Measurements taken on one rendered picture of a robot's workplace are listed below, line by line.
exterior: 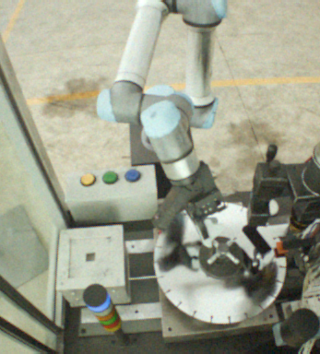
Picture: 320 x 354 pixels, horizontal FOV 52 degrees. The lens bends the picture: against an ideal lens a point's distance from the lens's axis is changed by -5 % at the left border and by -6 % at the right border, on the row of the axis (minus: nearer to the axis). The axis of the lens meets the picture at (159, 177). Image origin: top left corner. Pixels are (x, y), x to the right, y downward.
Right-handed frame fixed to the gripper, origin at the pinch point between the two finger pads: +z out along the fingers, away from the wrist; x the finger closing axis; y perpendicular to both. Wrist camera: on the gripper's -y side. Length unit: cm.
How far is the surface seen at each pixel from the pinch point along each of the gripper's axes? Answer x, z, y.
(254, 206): -9.1, -9.7, 11.4
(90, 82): 232, -20, -1
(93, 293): -17.1, -15.4, -24.1
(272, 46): 229, 19, 168
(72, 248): 17.3, -6.4, -31.8
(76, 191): 33.6, -14.5, -25.2
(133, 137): 67, -11, 0
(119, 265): 9.2, 0.0, -21.8
